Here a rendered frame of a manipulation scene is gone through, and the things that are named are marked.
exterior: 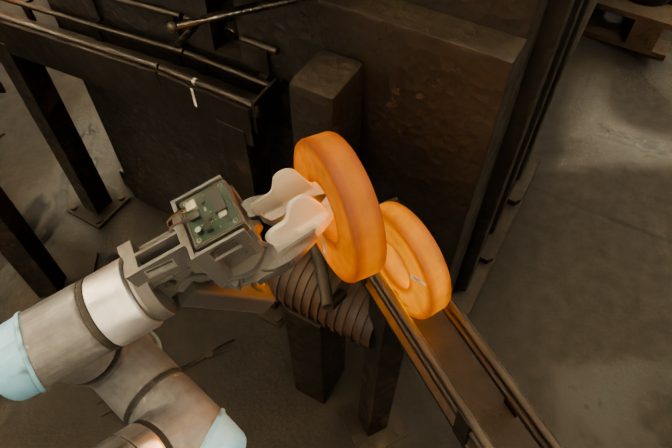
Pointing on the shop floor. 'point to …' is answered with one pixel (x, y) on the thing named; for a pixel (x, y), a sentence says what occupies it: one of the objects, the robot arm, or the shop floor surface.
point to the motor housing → (320, 326)
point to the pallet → (638, 0)
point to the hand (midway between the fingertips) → (336, 196)
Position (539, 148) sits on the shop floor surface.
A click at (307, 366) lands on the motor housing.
